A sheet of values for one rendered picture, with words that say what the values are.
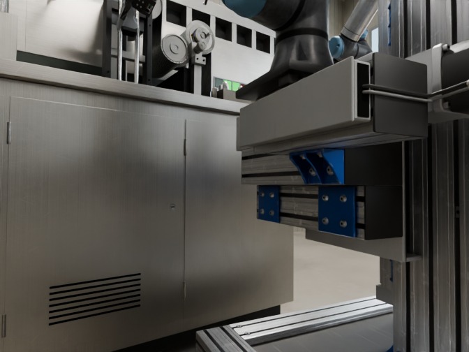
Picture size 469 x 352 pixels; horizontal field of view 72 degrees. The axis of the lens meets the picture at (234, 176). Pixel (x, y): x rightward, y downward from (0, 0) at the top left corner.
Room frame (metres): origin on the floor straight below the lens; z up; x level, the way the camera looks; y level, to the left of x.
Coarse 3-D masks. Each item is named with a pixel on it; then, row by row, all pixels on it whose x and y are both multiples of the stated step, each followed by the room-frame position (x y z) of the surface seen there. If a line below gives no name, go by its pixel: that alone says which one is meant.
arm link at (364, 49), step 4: (360, 40) 1.30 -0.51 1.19; (364, 40) 1.31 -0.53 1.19; (360, 44) 1.27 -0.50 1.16; (364, 44) 1.29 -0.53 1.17; (360, 48) 1.25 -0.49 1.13; (364, 48) 1.26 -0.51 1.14; (368, 48) 1.28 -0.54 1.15; (360, 52) 1.25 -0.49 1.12; (364, 52) 1.26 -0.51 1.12; (368, 52) 1.27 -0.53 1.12; (360, 56) 1.26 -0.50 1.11
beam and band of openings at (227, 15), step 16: (96, 0) 1.48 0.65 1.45; (176, 0) 1.71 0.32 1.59; (192, 0) 1.76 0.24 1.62; (176, 16) 1.79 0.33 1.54; (192, 16) 1.85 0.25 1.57; (208, 16) 1.85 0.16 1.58; (224, 16) 1.89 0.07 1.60; (240, 16) 1.95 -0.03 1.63; (224, 32) 1.97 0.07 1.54; (240, 32) 2.05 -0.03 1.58; (256, 32) 2.04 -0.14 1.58; (272, 32) 2.10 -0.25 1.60; (256, 48) 2.12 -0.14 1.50; (272, 48) 2.11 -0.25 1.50
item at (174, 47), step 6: (168, 36) 1.34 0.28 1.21; (174, 36) 1.35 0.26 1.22; (180, 36) 1.36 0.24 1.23; (162, 42) 1.32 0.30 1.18; (168, 42) 1.34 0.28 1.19; (174, 42) 1.35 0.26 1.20; (180, 42) 1.37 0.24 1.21; (168, 48) 1.34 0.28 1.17; (174, 48) 1.35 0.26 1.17; (180, 48) 1.36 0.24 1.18; (186, 48) 1.38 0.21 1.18; (168, 54) 1.34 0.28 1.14; (174, 54) 1.35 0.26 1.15; (180, 54) 1.37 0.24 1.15; (186, 54) 1.38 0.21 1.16; (174, 60) 1.35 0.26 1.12; (180, 60) 1.36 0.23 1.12
